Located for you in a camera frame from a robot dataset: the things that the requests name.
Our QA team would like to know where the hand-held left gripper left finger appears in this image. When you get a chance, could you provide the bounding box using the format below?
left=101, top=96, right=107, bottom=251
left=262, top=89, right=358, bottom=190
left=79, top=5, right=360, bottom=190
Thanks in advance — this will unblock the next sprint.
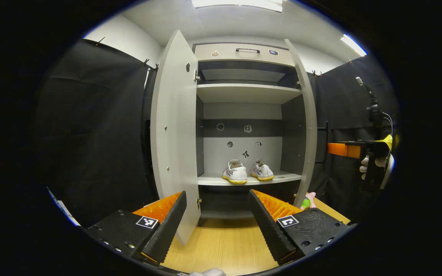
left=85, top=191, right=188, bottom=265

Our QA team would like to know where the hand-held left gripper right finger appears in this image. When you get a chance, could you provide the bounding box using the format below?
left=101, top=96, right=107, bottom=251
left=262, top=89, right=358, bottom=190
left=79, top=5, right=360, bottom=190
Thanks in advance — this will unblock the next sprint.
left=247, top=189, right=351, bottom=266

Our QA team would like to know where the grey cabinet door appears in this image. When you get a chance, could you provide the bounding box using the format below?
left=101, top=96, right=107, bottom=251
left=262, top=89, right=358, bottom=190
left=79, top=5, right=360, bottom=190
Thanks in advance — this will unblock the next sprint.
left=150, top=30, right=202, bottom=246
left=284, top=38, right=318, bottom=209

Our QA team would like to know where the white canvas shoe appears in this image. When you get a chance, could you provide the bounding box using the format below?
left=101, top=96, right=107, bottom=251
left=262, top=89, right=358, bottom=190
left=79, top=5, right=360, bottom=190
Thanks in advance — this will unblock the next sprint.
left=249, top=159, right=275, bottom=182
left=221, top=159, right=248, bottom=185

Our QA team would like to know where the grey shoe cabinet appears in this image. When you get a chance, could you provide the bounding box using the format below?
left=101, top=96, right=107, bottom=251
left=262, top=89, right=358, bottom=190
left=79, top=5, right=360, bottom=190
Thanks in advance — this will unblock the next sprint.
left=150, top=30, right=318, bottom=246

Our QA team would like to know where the grey cabinet drawer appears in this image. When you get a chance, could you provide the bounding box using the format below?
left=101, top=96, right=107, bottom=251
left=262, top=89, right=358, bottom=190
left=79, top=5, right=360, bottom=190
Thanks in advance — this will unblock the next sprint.
left=193, top=42, right=296, bottom=66

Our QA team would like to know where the pink green plush toy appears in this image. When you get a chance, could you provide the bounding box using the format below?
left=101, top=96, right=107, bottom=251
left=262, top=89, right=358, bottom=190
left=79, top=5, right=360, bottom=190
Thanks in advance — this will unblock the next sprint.
left=300, top=192, right=317, bottom=210

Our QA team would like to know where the white flat panel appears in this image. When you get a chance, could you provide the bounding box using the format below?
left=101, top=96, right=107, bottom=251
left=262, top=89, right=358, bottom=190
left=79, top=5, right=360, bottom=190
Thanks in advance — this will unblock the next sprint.
left=46, top=187, right=81, bottom=227

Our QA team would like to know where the small ceiling light panel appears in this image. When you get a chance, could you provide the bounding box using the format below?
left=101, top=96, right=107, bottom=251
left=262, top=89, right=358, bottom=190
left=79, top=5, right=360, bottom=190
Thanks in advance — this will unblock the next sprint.
left=340, top=34, right=368, bottom=57

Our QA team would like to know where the black backdrop cloth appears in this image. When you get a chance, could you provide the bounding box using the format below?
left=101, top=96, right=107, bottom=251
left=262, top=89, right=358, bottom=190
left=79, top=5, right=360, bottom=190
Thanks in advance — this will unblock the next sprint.
left=33, top=38, right=398, bottom=227

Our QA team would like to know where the large ceiling light panel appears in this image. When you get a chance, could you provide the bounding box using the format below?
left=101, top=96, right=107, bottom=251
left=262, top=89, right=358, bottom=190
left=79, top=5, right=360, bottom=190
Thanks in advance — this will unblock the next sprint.
left=190, top=0, right=284, bottom=13

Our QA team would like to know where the black camera stand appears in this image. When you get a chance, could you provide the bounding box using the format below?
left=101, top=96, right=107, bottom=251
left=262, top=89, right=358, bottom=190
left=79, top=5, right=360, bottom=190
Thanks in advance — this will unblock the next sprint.
left=355, top=76, right=394, bottom=135

